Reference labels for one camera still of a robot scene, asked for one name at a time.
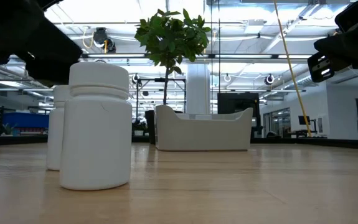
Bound green leafy tree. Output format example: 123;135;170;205
134;8;212;106

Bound white plastic pill bottle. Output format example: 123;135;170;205
45;85;72;171
59;61;133;191

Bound black aluminium table frame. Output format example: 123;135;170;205
0;135;358;150

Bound black monitor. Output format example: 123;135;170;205
297;114;318;138

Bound white plastic basket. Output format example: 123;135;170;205
154;105;254;152

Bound black cabinet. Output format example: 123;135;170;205
217;92;262;138

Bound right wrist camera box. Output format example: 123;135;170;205
334;0;358;32

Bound white building column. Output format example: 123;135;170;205
186;63;211;114

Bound black ceiling cable reel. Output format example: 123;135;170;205
92;27;117;54

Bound small potted plant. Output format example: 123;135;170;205
133;119;148;137

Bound yellow strap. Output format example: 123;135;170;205
273;0;313;138

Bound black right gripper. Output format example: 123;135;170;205
308;12;358;83

